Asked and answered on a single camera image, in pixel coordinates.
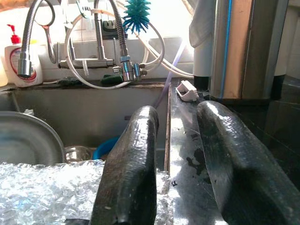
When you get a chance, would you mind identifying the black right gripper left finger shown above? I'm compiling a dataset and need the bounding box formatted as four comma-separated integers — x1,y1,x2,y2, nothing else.
90,105,160,225

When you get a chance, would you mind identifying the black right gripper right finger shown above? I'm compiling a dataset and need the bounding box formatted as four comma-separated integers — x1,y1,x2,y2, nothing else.
196,100,300,225

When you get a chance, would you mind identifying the steel kitchen sink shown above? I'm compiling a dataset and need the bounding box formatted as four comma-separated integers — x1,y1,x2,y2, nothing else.
0,84,172,172

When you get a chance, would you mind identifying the blue plastic bowl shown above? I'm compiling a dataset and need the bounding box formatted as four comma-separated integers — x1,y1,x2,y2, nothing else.
92,135,120,160

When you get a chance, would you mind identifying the bubble wrap sheet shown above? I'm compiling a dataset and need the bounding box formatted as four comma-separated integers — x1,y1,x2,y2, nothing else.
0,159,175,225

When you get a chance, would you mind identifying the green sponge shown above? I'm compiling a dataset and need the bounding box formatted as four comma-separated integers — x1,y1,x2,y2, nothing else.
100,74,124,85

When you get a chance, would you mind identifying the small white plastic clip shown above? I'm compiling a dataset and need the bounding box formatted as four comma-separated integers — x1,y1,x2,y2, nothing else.
175,80,200,102

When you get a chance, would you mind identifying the dark green scouring pad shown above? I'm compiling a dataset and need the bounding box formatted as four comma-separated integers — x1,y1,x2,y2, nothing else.
57,78,82,87

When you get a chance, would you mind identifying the steel water dispenser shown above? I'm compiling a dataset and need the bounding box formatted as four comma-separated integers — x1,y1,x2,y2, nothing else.
189,0,290,101

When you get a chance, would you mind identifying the small black holder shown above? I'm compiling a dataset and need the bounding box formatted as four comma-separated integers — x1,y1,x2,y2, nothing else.
102,20,118,40

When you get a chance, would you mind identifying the steel mesh strainer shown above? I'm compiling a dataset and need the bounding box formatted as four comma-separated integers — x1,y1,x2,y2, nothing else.
34,0,59,64

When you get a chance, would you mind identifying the flexible steel faucet spout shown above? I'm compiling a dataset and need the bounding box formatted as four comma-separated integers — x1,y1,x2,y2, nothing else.
17,0,47,79

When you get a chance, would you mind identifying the teal bottle brush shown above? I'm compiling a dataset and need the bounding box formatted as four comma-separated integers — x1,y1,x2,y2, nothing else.
122,0,152,36

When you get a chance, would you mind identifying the white dish soap bottle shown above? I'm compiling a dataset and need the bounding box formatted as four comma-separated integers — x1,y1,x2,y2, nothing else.
4,24,45,88

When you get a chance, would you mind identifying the pale yellow container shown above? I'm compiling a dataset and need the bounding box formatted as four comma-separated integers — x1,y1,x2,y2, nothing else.
0,56,9,88

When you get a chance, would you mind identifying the white plastic hose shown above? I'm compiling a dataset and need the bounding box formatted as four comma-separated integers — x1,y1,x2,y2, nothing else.
64,9,195,90

